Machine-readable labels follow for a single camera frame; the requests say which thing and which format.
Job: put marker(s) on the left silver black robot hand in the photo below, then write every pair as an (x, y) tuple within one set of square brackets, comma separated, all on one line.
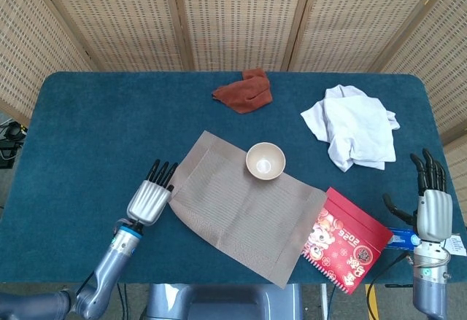
[(147, 203)]

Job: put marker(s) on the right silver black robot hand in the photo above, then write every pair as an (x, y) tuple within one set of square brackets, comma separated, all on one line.
[(434, 214)]

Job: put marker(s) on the beige woven placemat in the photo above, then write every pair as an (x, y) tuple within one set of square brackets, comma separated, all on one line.
[(237, 218)]

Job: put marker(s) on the cream bowl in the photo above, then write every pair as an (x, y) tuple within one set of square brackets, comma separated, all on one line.
[(265, 161)]

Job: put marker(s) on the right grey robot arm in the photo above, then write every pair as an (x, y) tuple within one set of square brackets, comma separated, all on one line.
[(430, 283)]

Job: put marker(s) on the blue white toothpaste box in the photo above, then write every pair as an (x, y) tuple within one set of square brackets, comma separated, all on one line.
[(401, 239)]

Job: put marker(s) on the blue plush table cover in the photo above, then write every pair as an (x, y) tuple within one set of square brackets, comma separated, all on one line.
[(91, 134)]

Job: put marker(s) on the red spiral desk calendar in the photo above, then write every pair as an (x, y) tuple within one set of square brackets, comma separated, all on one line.
[(346, 247)]

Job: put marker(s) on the crumpled white cloth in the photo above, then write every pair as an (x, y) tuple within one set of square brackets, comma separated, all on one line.
[(357, 127)]

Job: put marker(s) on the grey blue robot torso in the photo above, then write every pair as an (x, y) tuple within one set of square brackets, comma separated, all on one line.
[(226, 303)]

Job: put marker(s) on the rust brown cloth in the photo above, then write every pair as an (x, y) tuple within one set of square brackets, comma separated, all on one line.
[(244, 94)]

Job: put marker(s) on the woven wooden folding screen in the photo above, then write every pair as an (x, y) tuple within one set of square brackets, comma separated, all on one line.
[(241, 17)]

